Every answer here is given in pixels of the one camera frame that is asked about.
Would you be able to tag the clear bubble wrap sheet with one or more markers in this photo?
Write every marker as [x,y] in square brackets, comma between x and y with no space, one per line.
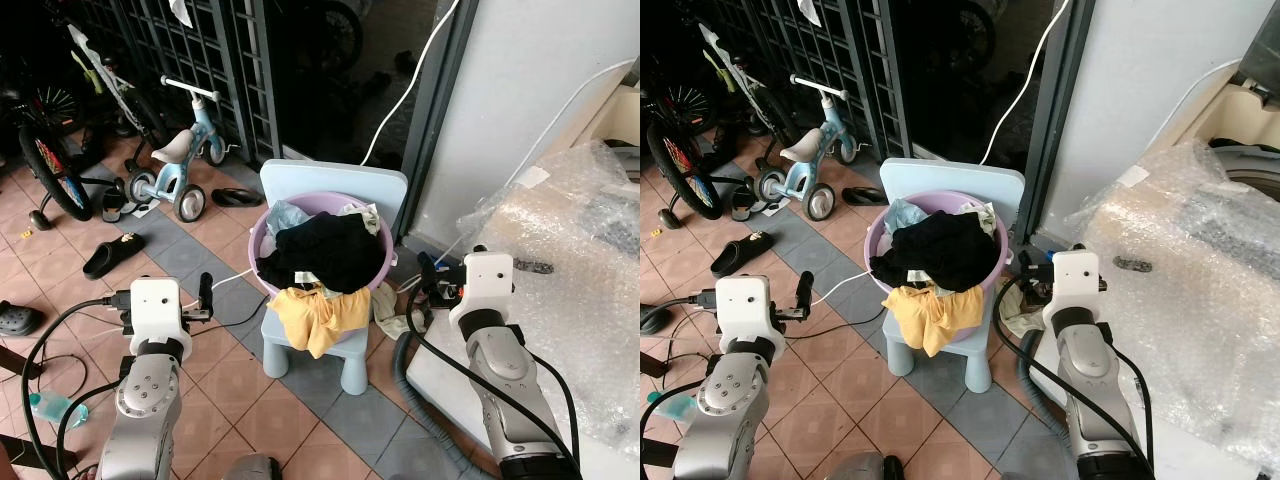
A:
[570,230]
[1180,260]

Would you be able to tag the white green child bicycle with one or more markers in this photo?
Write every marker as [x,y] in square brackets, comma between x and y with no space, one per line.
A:
[740,80]
[110,80]

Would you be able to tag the plain black slipper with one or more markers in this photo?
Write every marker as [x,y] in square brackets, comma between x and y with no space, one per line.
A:
[235,197]
[865,197]

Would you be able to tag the black clog shoe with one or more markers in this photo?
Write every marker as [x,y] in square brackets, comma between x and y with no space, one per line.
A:
[655,320]
[18,318]

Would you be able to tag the dark metal grille gate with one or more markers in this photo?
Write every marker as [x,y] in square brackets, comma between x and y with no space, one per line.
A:
[200,50]
[830,50]

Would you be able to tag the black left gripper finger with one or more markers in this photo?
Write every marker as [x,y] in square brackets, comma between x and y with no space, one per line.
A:
[804,288]
[206,288]

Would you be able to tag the crumpled white cloth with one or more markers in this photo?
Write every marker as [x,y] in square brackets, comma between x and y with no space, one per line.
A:
[392,315]
[1015,318]

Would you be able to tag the black garment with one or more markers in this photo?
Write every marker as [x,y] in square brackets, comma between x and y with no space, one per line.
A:
[320,250]
[940,250]

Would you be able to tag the purple plastic laundry basin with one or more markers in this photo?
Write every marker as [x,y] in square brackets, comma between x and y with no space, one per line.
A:
[992,290]
[381,290]

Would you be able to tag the white garment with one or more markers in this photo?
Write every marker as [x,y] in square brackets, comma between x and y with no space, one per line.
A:
[365,215]
[985,215]

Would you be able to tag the yellow garment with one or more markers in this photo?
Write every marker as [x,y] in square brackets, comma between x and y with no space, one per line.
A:
[925,318]
[310,320]

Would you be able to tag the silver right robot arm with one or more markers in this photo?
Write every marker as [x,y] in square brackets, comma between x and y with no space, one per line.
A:
[510,390]
[1095,385]

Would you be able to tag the grey robot leg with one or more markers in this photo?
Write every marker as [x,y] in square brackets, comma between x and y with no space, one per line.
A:
[255,468]

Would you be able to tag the light blue balance bike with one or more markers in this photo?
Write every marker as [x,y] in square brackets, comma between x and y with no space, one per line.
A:
[200,135]
[830,135]

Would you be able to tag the clear plastic water bottle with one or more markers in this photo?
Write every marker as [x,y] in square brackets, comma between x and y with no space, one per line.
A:
[675,405]
[55,407]

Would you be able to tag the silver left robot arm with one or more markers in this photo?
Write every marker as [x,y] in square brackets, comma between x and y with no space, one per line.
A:
[140,410]
[735,405]

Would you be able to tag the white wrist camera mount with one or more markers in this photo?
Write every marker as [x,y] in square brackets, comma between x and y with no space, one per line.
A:
[155,305]
[488,280]
[1075,278]
[745,302]

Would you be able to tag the light blue plastic child chair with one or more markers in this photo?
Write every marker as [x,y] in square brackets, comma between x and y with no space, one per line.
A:
[330,178]
[950,178]

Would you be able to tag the white paper label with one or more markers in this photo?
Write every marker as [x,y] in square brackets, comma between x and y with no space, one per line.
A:
[1132,177]
[532,177]

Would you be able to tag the dark grey door frame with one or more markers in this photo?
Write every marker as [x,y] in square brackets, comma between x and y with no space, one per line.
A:
[432,100]
[1050,100]

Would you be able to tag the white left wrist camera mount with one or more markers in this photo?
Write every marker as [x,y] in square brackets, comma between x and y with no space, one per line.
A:
[745,302]
[155,305]

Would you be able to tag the pale blue grey garment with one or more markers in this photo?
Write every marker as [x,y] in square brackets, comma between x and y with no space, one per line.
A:
[903,215]
[285,217]

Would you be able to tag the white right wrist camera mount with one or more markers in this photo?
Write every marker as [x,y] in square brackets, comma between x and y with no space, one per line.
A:
[1075,278]
[488,280]

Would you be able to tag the black bicycle with training wheel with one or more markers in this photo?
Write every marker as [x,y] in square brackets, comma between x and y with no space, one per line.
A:
[680,170]
[50,175]

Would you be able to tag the black slipper with gold emblem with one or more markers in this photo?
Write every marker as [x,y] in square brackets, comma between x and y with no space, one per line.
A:
[110,257]
[740,257]

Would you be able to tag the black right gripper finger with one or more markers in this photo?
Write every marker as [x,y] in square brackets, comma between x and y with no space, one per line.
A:
[1024,265]
[426,268]

